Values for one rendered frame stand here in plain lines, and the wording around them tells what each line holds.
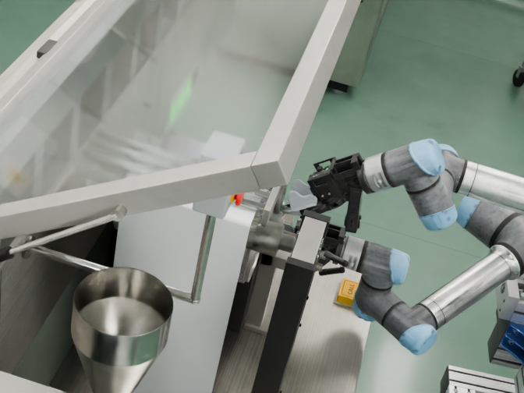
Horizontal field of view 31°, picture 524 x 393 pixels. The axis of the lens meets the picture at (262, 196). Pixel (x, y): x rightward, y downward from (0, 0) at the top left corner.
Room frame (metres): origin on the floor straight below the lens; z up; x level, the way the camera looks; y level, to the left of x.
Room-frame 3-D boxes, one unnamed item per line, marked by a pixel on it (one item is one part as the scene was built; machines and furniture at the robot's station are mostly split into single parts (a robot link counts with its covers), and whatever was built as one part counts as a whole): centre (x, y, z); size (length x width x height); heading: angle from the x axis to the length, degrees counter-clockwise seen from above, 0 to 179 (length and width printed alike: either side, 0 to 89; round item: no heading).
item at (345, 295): (1.81, -0.28, 0.91); 0.07 x 0.07 x 0.02; 84
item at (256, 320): (1.64, -0.06, 1.05); 0.06 x 0.05 x 0.31; 84
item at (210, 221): (1.14, 0.07, 1.51); 0.02 x 0.02 x 0.20
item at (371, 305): (1.70, -0.31, 1.01); 0.11 x 0.08 x 0.11; 47
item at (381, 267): (1.71, -0.30, 1.11); 0.11 x 0.08 x 0.09; 84
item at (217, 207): (1.13, 0.06, 1.66); 0.07 x 0.07 x 0.10; 84
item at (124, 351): (0.97, 0.15, 1.50); 0.14 x 0.14 x 0.06
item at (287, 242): (1.42, -0.08, 1.33); 0.06 x 0.03 x 0.03; 84
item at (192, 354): (1.36, 0.16, 1.17); 0.34 x 0.05 x 0.54; 84
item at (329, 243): (1.73, -0.15, 1.12); 0.12 x 0.08 x 0.09; 84
